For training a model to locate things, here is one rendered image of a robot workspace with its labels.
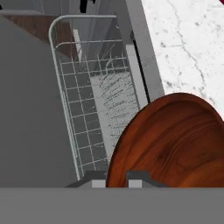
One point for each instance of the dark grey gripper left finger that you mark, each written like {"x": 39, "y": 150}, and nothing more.
{"x": 96, "y": 178}

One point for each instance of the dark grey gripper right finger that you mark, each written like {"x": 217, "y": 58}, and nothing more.
{"x": 137, "y": 178}

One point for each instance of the brown wooden bowl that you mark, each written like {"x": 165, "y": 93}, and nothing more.
{"x": 172, "y": 143}

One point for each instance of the grey dishwasher door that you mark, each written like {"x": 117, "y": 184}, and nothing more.
{"x": 29, "y": 110}

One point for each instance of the grey dishwasher body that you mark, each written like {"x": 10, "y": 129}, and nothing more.
{"x": 145, "y": 58}

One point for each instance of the dark red object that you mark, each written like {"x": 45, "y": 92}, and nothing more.
{"x": 221, "y": 1}

